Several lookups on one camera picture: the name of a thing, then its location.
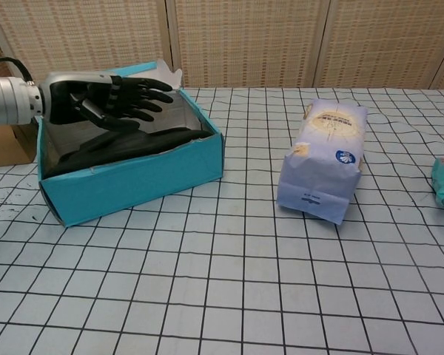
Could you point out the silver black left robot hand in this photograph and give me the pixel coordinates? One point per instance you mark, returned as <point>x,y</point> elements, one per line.
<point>96,96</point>

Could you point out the blue cardboard shoe box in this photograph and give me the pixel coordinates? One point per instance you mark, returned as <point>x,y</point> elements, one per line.
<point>133,185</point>

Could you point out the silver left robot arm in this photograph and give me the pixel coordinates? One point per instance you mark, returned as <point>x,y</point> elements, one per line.
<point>7,100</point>

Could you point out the brown paper bag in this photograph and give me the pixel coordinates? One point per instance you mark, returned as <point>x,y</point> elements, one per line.
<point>7,148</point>

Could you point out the woven bamboo folding screen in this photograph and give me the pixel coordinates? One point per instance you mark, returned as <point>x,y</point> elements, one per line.
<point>281,37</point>

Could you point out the light blue checked tablecloth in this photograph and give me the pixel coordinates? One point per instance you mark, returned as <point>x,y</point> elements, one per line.
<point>207,277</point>

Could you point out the pale blue paper bag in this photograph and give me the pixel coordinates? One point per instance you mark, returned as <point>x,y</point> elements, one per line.
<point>318,177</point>

